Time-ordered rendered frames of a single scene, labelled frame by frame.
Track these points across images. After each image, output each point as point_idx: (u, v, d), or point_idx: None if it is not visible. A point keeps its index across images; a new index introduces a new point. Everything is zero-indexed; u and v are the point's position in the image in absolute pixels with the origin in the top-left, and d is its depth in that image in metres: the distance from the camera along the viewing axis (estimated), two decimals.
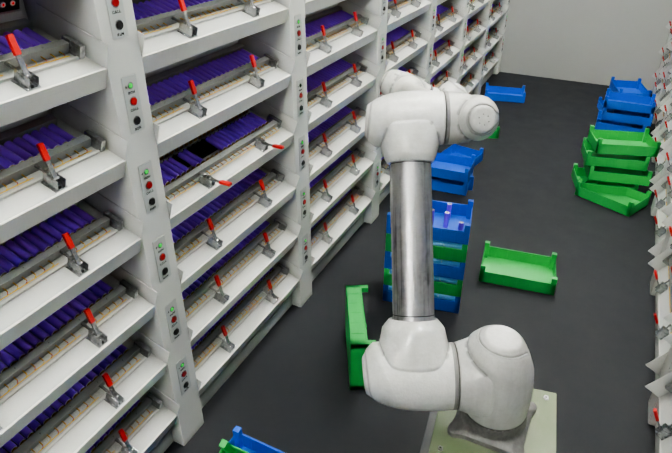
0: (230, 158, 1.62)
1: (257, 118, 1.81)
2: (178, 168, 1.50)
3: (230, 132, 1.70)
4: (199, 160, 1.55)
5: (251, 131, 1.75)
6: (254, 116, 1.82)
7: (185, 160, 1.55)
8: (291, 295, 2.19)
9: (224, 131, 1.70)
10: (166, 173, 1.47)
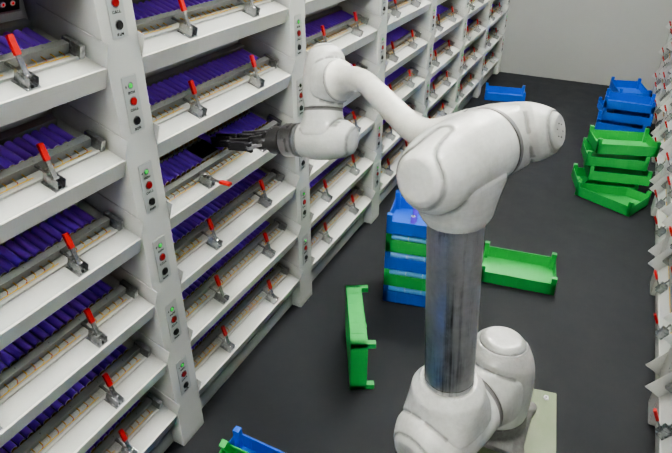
0: (230, 158, 1.62)
1: (257, 118, 1.81)
2: (178, 168, 1.50)
3: (230, 132, 1.70)
4: (199, 160, 1.55)
5: None
6: (254, 116, 1.82)
7: (185, 160, 1.55)
8: (291, 295, 2.19)
9: (224, 131, 1.70)
10: (166, 173, 1.47)
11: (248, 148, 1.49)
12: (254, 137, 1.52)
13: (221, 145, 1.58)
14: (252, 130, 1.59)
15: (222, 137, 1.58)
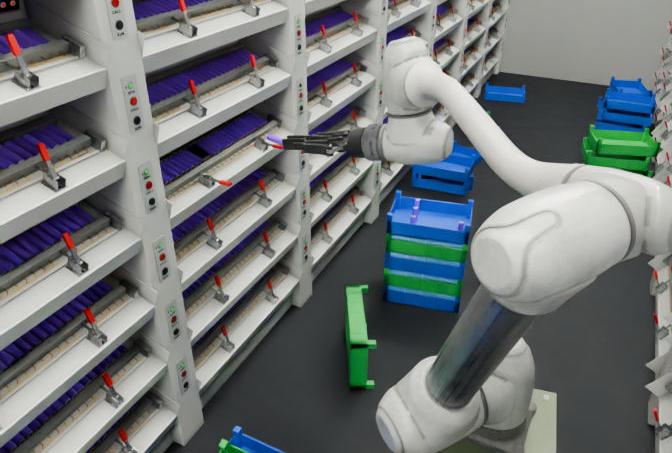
0: (230, 158, 1.62)
1: (257, 118, 1.81)
2: (178, 168, 1.50)
3: (230, 132, 1.70)
4: (199, 160, 1.55)
5: (251, 131, 1.75)
6: (254, 116, 1.82)
7: (185, 160, 1.55)
8: (291, 295, 2.19)
9: (224, 131, 1.70)
10: (166, 173, 1.47)
11: (329, 151, 1.36)
12: (333, 139, 1.39)
13: (294, 148, 1.45)
14: (328, 132, 1.47)
15: (296, 139, 1.45)
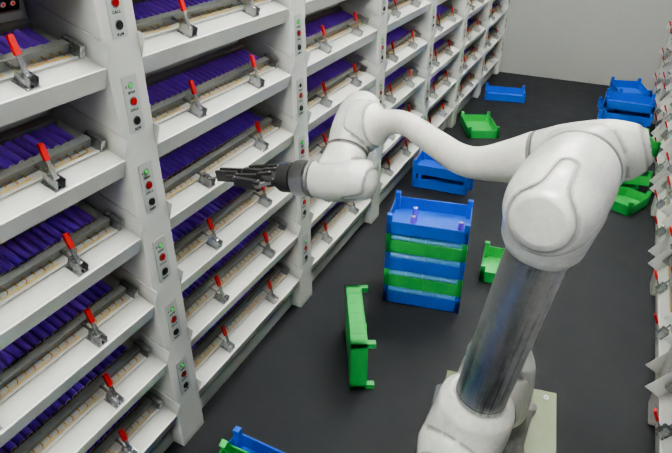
0: (225, 155, 1.62)
1: (253, 116, 1.82)
2: (174, 166, 1.50)
3: (226, 130, 1.71)
4: (195, 157, 1.56)
5: (247, 129, 1.75)
6: (250, 114, 1.82)
7: (181, 157, 1.55)
8: (291, 295, 2.19)
9: (220, 129, 1.70)
10: (162, 171, 1.47)
11: None
12: None
13: None
14: (244, 186, 1.40)
15: None
